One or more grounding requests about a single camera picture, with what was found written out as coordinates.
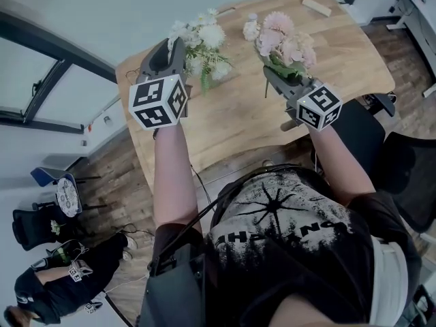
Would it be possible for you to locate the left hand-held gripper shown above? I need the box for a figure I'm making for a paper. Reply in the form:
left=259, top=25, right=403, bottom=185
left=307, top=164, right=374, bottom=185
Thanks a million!
left=128, top=36, right=190, bottom=129

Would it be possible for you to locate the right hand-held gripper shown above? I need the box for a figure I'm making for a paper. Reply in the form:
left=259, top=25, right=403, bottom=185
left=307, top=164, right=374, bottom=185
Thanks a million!
left=264, top=65, right=343, bottom=132

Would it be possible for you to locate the white flowers bunch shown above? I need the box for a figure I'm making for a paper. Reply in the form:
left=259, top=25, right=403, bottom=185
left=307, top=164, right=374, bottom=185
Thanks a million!
left=168, top=7, right=235, bottom=97

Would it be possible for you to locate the pink flowers bunch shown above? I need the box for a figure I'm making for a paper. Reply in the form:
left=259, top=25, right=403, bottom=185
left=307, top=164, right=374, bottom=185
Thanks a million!
left=242, top=11, right=318, bottom=99

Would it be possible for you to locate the person's left forearm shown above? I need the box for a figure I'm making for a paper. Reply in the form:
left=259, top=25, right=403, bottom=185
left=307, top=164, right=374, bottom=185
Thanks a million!
left=152, top=125, right=201, bottom=230

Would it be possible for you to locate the person's right forearm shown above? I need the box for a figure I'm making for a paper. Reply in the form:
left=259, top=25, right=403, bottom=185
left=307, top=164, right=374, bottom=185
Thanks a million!
left=307, top=124, right=377, bottom=213

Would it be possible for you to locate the wooden block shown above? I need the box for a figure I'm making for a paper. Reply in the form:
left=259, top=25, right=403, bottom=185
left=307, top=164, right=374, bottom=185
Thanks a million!
left=301, top=0, right=332, bottom=18

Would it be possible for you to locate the black mesh office chair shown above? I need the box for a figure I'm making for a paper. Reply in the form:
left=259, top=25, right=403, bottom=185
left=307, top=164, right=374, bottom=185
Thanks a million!
left=335, top=93, right=436, bottom=234

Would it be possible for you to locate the black framed window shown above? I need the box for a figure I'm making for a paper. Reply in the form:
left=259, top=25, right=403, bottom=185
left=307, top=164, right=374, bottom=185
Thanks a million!
left=0, top=10, right=119, bottom=135

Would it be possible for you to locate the white desk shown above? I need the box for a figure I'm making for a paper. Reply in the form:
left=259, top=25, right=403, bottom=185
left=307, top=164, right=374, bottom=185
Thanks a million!
left=386, top=0, right=436, bottom=98

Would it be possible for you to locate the blue chair with patterned cushion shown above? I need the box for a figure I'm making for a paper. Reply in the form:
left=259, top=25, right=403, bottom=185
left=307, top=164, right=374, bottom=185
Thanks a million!
left=30, top=166, right=103, bottom=217

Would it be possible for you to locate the black printed t-shirt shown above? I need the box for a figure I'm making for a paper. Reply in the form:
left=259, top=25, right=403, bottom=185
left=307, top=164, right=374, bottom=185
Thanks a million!
left=155, top=164, right=423, bottom=327

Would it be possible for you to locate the black cable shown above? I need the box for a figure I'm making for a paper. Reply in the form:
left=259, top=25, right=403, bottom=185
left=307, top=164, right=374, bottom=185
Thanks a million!
left=189, top=163, right=219, bottom=208

